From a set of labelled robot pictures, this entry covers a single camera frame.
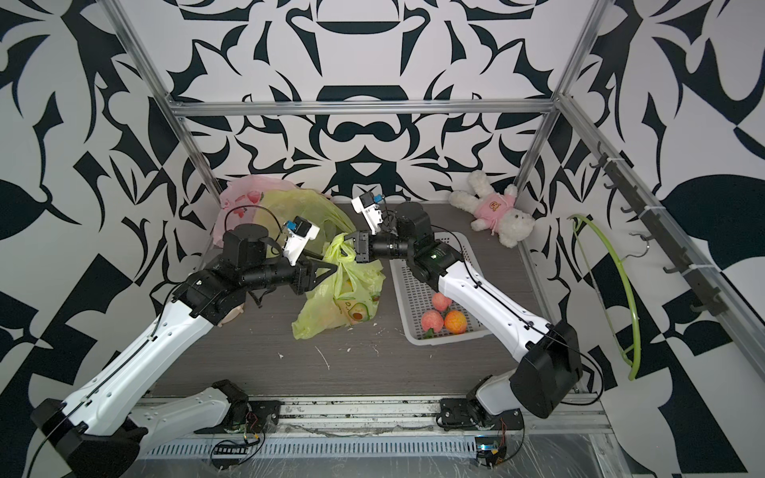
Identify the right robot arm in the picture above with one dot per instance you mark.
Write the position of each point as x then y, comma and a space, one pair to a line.
548, 357

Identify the green hoop hanger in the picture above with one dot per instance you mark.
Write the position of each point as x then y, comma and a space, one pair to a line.
631, 355

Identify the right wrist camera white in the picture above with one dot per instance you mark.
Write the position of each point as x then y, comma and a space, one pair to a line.
368, 205

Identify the white plastic basket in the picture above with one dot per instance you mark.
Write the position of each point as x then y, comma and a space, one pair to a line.
415, 299

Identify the orange peach front right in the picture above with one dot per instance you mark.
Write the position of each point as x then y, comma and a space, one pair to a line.
455, 322

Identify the green plastic bag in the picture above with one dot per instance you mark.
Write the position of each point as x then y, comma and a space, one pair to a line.
351, 296
308, 204

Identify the small round clock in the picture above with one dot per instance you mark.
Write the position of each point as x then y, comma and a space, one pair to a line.
231, 315

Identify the white plush bunny pink shirt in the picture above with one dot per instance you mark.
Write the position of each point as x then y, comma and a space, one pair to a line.
493, 211

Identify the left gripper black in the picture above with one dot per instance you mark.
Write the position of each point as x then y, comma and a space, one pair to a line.
306, 274

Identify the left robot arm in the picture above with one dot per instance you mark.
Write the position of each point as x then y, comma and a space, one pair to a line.
99, 431

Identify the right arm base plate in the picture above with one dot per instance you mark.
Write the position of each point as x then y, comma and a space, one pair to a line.
465, 414

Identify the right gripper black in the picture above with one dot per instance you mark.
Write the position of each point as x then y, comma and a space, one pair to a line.
365, 251

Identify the pink plastic bag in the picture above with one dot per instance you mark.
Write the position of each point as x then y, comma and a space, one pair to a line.
238, 200

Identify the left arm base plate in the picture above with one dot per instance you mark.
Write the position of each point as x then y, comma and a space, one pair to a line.
262, 416

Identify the black wall hook rack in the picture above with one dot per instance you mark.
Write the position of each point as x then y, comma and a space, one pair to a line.
664, 231

